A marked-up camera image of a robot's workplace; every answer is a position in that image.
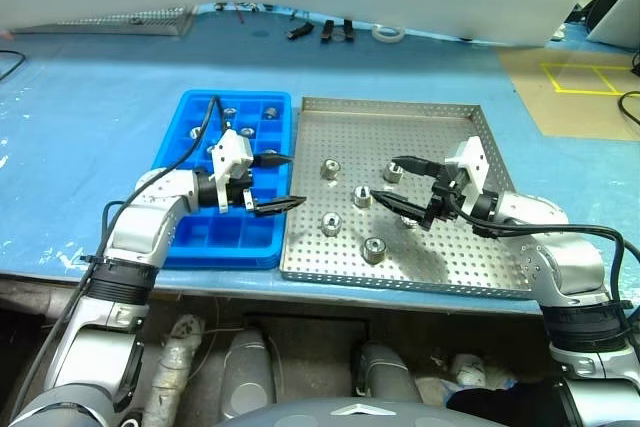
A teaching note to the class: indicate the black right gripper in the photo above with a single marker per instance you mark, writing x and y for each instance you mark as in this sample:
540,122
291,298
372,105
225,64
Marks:
445,199

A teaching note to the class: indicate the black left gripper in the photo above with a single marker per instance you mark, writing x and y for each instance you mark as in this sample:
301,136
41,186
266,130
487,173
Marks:
241,186

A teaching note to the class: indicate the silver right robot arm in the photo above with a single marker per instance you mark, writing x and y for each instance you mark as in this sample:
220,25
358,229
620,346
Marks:
565,262

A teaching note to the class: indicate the blue compartment tray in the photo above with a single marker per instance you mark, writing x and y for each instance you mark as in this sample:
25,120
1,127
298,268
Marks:
225,242

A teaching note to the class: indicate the large perforated metal tray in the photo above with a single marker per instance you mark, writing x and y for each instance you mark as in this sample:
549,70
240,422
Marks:
440,137

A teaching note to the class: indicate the white tape roll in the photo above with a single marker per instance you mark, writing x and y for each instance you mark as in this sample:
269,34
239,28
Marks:
387,33

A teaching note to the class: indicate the black clip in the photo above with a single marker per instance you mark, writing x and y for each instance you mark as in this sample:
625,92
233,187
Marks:
327,31
300,30
348,30

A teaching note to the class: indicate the red pen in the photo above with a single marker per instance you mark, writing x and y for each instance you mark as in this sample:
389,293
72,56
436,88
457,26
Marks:
240,14

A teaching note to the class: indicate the brown cardboard sheet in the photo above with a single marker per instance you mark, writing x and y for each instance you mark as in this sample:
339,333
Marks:
575,107

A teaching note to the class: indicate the dark grey rounded shape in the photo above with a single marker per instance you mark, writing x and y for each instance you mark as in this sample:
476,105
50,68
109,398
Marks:
246,372
387,372

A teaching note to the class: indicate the tape-wrapped table leg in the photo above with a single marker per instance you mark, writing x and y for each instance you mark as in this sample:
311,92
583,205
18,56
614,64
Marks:
175,367

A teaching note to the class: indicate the flat perforated metal tray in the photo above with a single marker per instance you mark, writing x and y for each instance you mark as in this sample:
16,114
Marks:
140,22

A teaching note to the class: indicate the small white object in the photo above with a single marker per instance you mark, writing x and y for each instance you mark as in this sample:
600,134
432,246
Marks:
558,35

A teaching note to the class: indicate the grey robot torso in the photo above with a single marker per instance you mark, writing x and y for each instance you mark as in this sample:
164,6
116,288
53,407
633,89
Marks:
350,412

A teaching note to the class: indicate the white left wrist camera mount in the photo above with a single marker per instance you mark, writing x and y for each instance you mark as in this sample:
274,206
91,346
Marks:
231,154

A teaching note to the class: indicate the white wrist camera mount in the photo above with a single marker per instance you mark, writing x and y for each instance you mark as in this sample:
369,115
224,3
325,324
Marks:
472,159
231,154

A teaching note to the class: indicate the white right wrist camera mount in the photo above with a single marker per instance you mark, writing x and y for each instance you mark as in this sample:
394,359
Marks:
472,159

